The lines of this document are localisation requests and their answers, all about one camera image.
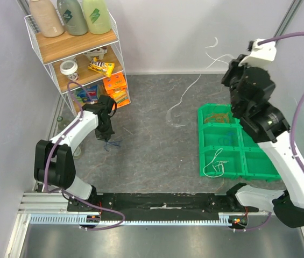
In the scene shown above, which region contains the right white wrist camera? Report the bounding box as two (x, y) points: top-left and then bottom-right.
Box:
(238, 39), (277, 68)

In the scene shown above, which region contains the lower orange snack box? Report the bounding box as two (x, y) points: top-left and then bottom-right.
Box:
(107, 88), (130, 108)

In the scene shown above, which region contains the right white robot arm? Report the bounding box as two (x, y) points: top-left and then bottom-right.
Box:
(221, 54), (304, 228)

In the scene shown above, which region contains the yellow candy bag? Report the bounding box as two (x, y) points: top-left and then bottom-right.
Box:
(88, 57), (115, 77)

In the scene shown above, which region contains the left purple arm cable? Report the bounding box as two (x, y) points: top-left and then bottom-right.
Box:
(44, 81), (126, 231)

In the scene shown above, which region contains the orange snack box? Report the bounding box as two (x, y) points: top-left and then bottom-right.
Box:
(107, 88), (130, 108)
(103, 72), (127, 94)

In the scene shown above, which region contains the chobani yogurt pack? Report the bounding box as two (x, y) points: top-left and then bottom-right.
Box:
(83, 46), (107, 61)

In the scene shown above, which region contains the blue snack package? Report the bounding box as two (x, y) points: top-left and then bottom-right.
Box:
(75, 84), (100, 103)

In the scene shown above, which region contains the top orange snack box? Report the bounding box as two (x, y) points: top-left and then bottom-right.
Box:
(103, 72), (127, 94)

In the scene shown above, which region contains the white wire wooden shelf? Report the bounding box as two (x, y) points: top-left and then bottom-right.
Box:
(25, 15), (126, 114)

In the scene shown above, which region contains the grey slotted cable duct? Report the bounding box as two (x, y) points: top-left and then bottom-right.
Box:
(30, 214), (233, 226)

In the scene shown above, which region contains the beige bottle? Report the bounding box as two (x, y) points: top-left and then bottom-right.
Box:
(29, 0), (64, 38)

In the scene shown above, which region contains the grey green bottle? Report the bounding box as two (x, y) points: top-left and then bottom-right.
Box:
(56, 0), (88, 36)

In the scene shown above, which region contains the green compartment bin tray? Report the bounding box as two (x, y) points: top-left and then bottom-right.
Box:
(197, 104), (281, 181)

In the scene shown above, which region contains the light blue cable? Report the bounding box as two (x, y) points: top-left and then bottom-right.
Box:
(218, 131), (236, 146)

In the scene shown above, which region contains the white lidded paper cup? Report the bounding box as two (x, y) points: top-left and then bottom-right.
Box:
(60, 60), (79, 81)

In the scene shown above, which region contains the light green bottle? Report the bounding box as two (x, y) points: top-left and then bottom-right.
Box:
(82, 0), (111, 35)

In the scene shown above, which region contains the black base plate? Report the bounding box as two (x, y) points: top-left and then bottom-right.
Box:
(67, 192), (260, 214)

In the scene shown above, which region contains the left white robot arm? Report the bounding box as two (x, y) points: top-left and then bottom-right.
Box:
(34, 95), (117, 211)

